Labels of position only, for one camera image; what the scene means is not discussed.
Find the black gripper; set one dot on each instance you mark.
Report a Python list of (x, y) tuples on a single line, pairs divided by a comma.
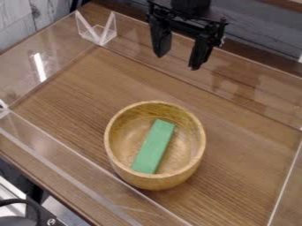
[(191, 18)]

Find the green rectangular block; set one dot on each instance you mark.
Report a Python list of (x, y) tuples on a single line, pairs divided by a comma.
[(152, 149)]

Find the brown wooden bowl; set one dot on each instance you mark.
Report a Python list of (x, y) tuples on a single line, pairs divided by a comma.
[(124, 136)]

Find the clear acrylic corner bracket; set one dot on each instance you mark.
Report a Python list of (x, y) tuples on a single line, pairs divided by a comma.
[(100, 35)]

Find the clear acrylic enclosure wall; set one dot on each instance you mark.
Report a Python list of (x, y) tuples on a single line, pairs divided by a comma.
[(63, 86)]

